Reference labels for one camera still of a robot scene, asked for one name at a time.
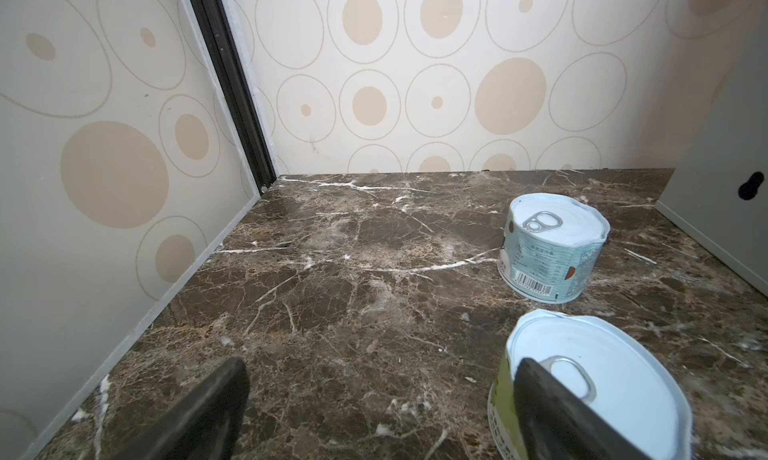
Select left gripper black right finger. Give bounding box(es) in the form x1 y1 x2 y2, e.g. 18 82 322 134
513 358 647 459

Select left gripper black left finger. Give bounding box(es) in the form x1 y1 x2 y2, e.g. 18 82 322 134
114 357 250 460

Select green labelled can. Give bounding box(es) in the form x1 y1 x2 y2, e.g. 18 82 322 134
487 309 693 459

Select light blue labelled can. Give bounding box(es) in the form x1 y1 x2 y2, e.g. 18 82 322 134
497 193 610 305

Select grey metal cabinet box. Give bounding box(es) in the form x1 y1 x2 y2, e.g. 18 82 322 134
655 22 767 293

